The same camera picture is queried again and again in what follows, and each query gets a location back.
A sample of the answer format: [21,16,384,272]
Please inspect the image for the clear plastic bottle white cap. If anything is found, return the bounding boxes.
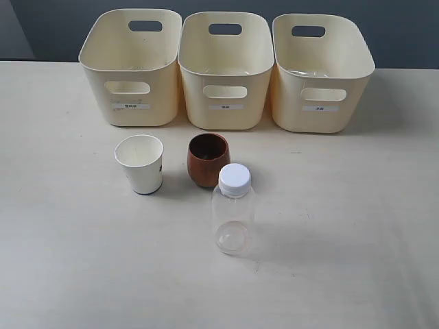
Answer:
[211,163,256,256]

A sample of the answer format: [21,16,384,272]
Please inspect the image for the cream plastic bin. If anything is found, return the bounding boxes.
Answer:
[270,14,375,134]
[78,8,182,127]
[178,12,274,130]

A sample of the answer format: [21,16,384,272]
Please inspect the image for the left cream plastic bin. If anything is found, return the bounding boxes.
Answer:
[78,8,182,127]

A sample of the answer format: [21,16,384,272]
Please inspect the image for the middle cream plastic bin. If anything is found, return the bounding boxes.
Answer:
[178,12,274,130]

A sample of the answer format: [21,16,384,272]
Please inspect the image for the white paper cup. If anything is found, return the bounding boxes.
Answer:
[114,134,164,195]

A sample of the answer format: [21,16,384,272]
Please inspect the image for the right cream plastic bin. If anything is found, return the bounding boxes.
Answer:
[270,14,375,134]

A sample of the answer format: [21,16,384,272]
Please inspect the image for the brown wooden cup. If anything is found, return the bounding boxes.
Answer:
[187,133,230,188]

